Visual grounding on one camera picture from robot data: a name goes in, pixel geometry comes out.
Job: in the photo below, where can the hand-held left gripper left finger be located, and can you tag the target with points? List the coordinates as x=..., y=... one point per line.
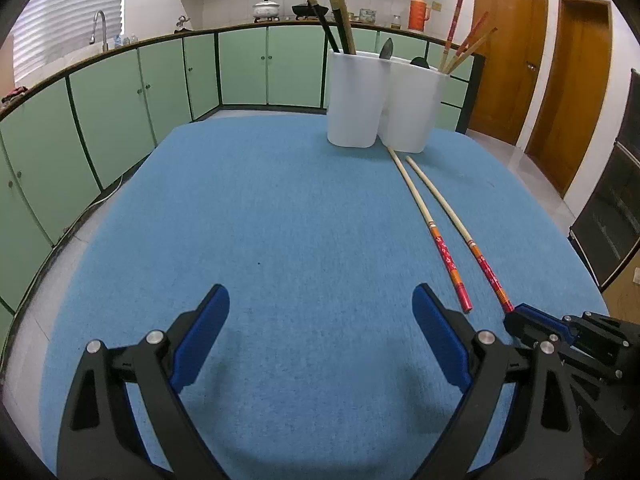
x=200, y=340

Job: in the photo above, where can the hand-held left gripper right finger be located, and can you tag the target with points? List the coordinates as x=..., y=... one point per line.
x=440, y=340

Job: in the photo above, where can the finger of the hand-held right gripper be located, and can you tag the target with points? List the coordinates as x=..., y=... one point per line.
x=542, y=321
x=522, y=327

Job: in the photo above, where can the white plastic utensil holder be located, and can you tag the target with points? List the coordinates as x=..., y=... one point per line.
x=415, y=105
x=355, y=100

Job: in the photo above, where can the plain bamboo chopstick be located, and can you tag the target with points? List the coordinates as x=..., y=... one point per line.
x=351, y=40
x=480, y=41

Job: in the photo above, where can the black chopstick with metal band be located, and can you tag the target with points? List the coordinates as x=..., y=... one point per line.
x=341, y=27
x=320, y=17

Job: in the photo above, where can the cardboard box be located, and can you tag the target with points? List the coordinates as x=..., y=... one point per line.
x=625, y=290

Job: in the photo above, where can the dark glass-front cabinet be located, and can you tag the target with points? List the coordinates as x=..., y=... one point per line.
x=610, y=200

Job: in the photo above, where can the blue tablecloth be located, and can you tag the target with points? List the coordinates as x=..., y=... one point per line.
x=275, y=210

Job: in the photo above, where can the wooden door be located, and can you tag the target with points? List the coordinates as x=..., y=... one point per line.
x=505, y=50
x=570, y=95

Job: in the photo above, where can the green kitchen base cabinets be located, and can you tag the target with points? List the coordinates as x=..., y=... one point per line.
x=100, y=110

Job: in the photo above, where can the dark spoon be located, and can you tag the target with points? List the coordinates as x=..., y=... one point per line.
x=420, y=62

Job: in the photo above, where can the red cloth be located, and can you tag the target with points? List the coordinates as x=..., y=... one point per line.
x=15, y=94

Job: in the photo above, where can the small bottles by sink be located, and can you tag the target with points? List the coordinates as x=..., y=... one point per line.
x=125, y=41

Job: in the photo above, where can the small metal kitchen tool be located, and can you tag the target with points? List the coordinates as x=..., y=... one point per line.
x=182, y=25

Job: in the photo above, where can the small glass jar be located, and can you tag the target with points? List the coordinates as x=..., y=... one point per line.
x=396, y=22

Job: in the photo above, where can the chrome kitchen faucet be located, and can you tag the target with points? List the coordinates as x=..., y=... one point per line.
x=104, y=30

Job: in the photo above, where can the orange jug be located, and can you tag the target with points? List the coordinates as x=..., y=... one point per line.
x=418, y=12

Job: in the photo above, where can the white lidded pot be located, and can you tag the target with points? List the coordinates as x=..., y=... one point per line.
x=266, y=9

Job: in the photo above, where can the black wok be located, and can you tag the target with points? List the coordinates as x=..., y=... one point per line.
x=305, y=10

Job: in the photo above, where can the window blinds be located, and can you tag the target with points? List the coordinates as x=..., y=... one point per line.
x=65, y=15

